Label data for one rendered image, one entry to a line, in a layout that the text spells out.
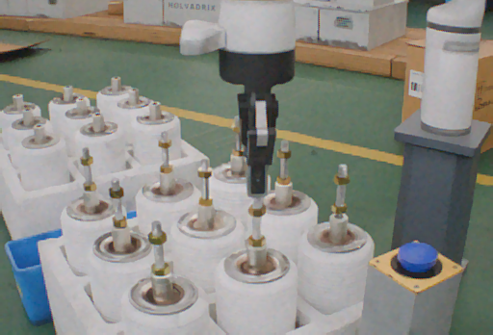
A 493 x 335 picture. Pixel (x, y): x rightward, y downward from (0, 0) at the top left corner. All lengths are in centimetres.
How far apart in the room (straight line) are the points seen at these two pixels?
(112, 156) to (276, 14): 63
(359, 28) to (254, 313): 207
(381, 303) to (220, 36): 30
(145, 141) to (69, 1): 273
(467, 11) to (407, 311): 53
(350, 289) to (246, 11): 37
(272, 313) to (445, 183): 43
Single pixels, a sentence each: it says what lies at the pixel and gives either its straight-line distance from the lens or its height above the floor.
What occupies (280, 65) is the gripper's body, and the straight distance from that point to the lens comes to 58.
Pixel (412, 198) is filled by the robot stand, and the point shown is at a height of 18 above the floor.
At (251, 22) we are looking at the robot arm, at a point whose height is 53.
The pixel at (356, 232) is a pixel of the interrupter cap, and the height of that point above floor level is 25.
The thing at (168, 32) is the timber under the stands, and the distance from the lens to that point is 311.
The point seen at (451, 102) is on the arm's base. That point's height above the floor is 36.
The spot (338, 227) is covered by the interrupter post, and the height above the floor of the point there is 27.
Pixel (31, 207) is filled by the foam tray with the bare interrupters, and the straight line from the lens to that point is 108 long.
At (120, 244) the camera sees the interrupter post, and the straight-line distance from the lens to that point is 73.
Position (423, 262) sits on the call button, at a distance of 57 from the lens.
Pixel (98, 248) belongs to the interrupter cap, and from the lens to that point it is 74.
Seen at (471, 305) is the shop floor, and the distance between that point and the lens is 111.
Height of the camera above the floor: 63
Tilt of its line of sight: 22 degrees down
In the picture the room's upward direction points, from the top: straight up
